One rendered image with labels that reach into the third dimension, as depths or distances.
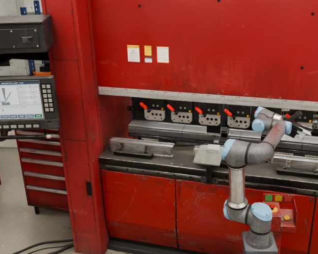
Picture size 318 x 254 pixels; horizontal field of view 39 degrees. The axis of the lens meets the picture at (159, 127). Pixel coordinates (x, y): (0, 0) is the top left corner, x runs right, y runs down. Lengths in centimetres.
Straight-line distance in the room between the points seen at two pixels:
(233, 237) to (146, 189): 74
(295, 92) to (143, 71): 103
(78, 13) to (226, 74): 104
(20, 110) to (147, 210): 123
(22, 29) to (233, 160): 150
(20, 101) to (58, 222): 160
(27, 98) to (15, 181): 219
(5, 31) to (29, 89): 38
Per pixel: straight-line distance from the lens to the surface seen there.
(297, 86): 296
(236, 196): 251
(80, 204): 357
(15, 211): 456
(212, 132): 317
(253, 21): 287
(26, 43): 291
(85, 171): 338
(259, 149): 230
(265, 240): 263
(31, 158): 408
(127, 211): 356
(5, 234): 428
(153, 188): 336
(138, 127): 361
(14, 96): 302
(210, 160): 302
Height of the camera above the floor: 243
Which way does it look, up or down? 24 degrees down
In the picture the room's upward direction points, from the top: 2 degrees counter-clockwise
